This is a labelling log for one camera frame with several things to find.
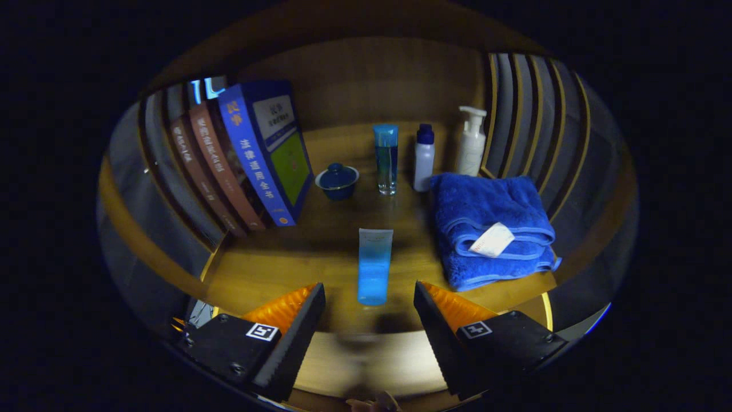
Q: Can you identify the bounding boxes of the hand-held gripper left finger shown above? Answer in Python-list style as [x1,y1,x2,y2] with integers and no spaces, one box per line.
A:
[177,282,327,403]

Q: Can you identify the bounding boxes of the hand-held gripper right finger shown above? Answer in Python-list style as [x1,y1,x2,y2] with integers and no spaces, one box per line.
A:
[413,280,570,401]

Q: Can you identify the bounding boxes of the blue squeeze tube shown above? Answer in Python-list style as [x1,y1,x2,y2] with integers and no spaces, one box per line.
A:
[357,228,394,306]

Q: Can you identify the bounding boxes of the wooden countertop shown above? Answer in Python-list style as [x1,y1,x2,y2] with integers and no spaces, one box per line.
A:
[200,121,558,338]

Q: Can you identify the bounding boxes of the wooden cabinet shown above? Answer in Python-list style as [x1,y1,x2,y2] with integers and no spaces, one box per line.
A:
[97,0,639,412]

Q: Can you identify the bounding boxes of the folded blue towel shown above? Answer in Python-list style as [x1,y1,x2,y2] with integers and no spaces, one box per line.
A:
[429,173,562,292]

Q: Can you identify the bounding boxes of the dark teal lidded cup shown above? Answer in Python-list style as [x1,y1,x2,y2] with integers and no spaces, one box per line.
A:
[315,163,360,201]

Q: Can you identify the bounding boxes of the white bottle with blue cap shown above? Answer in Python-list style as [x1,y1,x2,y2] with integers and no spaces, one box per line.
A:
[413,124,435,192]

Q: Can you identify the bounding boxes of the blue book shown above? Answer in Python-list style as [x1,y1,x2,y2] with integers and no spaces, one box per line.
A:
[218,80,315,227]

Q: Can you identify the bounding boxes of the clear bottle with teal cap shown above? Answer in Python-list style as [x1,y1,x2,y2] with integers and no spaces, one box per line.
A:
[373,124,399,196]

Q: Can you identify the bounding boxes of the brown book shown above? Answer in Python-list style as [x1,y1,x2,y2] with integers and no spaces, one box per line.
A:
[169,117,248,238]
[189,102,267,231]

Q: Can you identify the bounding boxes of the white pump bottle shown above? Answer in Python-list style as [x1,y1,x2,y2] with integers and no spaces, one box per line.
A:
[456,106,488,177]

